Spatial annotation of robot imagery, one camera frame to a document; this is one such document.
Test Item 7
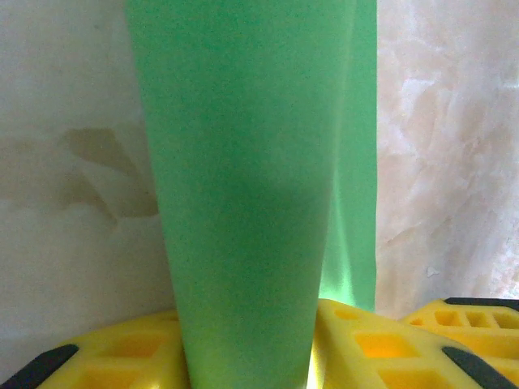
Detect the green square paper sheet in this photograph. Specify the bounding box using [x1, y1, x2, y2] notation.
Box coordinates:
[123, 0, 379, 389]

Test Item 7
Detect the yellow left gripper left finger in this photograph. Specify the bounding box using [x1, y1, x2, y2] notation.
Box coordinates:
[0, 310, 192, 389]

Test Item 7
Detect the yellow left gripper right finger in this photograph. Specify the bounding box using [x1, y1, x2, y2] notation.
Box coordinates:
[310, 298, 519, 389]

